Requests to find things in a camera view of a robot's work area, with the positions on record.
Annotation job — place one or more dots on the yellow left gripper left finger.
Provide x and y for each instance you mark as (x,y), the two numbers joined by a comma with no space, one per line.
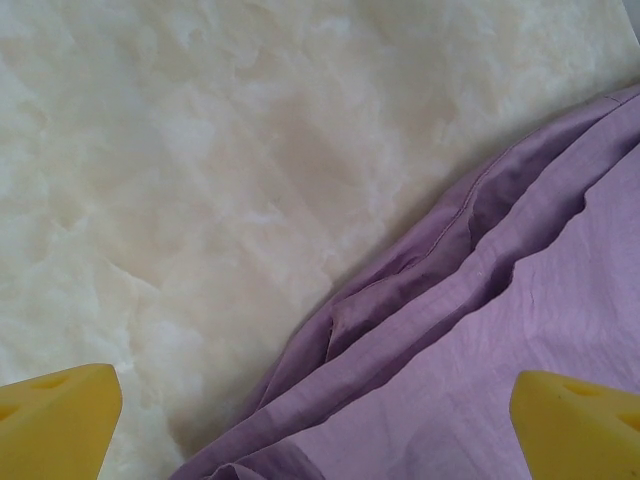
(55,425)

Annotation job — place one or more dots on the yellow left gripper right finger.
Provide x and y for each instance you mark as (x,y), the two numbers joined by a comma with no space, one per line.
(575,430)

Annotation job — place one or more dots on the purple long pants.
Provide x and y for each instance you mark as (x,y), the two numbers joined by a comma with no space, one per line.
(450,340)

